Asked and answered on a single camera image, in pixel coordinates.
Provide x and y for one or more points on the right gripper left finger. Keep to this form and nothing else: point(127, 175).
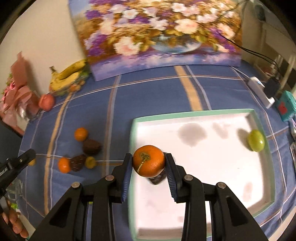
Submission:
point(111, 189)

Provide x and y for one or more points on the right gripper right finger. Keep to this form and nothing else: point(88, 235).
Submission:
point(193, 193)

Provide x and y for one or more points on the small olive yellow fruit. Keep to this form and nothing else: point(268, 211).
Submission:
point(90, 162)

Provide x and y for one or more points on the brown wrinkled fruit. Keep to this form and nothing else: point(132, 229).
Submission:
point(91, 147)
point(77, 162)

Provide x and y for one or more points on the large orange with stem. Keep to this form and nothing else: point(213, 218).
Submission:
point(148, 161)

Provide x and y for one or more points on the white tray green rim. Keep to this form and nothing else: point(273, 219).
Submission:
point(212, 146)

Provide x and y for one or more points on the small orange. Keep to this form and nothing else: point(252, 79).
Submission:
point(81, 134)

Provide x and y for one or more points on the green guava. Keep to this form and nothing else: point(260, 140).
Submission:
point(256, 140)

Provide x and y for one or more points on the small tan round fruit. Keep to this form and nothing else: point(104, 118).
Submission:
point(32, 163)

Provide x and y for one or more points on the shiny dark wrinkled fruit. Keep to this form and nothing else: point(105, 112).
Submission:
point(158, 179)

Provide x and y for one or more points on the clear bag of fruits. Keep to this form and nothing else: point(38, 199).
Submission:
point(76, 85)

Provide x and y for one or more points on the left hand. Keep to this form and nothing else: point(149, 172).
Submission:
point(17, 225)

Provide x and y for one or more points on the blue plaid tablecloth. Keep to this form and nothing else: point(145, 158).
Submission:
point(107, 108)

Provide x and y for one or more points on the pink gift wrap bouquet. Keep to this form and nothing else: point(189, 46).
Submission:
point(18, 100)

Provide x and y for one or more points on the red peach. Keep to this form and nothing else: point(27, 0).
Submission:
point(46, 102)

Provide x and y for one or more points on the lower yellow banana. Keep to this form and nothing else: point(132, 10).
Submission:
point(58, 84)

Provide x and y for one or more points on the yellow banana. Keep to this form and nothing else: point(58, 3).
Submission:
point(75, 67)
point(58, 84)

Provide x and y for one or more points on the upper yellow banana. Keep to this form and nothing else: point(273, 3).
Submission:
point(75, 67)

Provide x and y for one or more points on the white power strip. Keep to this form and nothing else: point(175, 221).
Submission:
point(255, 84)

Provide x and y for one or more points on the teal toy box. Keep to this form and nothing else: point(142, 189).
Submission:
point(286, 106)

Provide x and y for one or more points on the black power adapter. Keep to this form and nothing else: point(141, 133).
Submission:
point(271, 87)

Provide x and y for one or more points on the flower painting canvas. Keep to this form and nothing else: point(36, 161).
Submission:
point(120, 37)

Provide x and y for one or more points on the white shelf furniture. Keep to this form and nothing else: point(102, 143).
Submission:
point(283, 45)

